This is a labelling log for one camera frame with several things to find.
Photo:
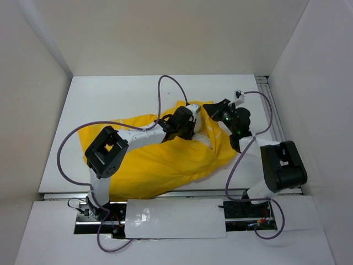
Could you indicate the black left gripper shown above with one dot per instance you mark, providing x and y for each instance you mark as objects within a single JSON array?
[{"x": 191, "y": 124}]

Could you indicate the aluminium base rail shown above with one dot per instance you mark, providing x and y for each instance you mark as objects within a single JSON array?
[{"x": 238, "y": 216}]

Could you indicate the cream white pillow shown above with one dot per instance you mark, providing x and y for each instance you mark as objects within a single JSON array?
[{"x": 200, "y": 134}]

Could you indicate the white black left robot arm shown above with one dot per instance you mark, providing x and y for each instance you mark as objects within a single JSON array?
[{"x": 107, "y": 151}]

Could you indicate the yellow printed pillowcase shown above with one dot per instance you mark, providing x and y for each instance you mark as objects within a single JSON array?
[{"x": 155, "y": 169}]

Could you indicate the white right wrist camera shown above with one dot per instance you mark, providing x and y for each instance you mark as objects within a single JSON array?
[{"x": 239, "y": 96}]

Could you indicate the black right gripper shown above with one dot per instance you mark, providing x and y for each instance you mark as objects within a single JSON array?
[{"x": 215, "y": 110}]

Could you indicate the white cover sheet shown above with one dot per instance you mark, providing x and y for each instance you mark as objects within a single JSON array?
[{"x": 175, "y": 218}]

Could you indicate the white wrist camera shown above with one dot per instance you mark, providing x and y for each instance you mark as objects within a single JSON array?
[
  {"x": 195, "y": 110},
  {"x": 239, "y": 96}
]

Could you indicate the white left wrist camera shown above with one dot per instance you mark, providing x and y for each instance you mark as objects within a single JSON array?
[{"x": 195, "y": 110}]

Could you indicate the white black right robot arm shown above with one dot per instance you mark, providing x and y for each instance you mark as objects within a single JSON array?
[{"x": 250, "y": 145}]

